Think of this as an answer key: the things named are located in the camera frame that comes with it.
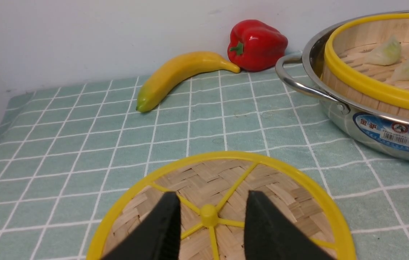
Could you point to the stainless steel two-handled pot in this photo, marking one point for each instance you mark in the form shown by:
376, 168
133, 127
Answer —
375, 129

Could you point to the green tinted dumpling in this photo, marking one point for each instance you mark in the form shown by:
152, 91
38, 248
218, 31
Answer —
388, 53

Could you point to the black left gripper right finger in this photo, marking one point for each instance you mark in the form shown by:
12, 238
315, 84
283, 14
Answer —
269, 235

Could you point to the woven bamboo steamer lid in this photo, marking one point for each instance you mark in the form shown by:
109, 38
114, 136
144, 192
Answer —
213, 189

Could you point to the yellow plastic banana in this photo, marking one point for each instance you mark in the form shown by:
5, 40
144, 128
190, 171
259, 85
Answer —
177, 70

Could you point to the bamboo steamer basket yellow rim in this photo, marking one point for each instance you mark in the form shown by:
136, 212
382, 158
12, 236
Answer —
370, 85

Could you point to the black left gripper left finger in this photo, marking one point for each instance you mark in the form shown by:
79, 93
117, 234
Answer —
157, 237

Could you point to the green white checkered tablecloth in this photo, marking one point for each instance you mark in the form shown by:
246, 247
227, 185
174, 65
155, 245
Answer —
67, 154

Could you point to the red bell pepper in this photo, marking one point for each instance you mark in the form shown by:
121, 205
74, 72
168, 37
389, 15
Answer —
255, 46

